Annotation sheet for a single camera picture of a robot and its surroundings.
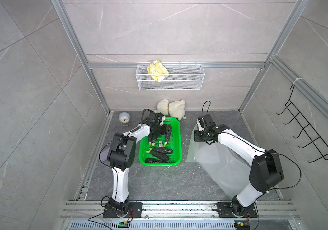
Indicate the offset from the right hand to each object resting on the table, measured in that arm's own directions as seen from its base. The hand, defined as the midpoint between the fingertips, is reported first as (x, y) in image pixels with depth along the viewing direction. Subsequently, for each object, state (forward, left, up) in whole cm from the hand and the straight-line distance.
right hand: (196, 136), depth 89 cm
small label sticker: (+1, +23, -11) cm, 26 cm away
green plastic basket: (+1, +13, -11) cm, 18 cm away
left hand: (+9, +16, -4) cm, 19 cm away
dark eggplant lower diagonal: (-9, +25, -8) cm, 27 cm away
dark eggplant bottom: (-12, +28, -8) cm, 32 cm away
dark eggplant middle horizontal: (-6, +22, -8) cm, 24 cm away
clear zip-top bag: (-6, -4, -10) cm, 12 cm away
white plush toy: (+28, +12, -3) cm, 31 cm away
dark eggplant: (+3, +19, +2) cm, 19 cm away
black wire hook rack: (-24, -47, +21) cm, 57 cm away
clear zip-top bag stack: (-19, -20, -13) cm, 30 cm away
